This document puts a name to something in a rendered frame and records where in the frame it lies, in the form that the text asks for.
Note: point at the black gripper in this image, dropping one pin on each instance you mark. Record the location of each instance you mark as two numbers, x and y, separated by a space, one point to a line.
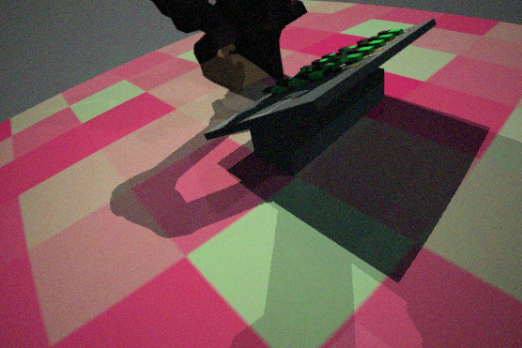
257 43

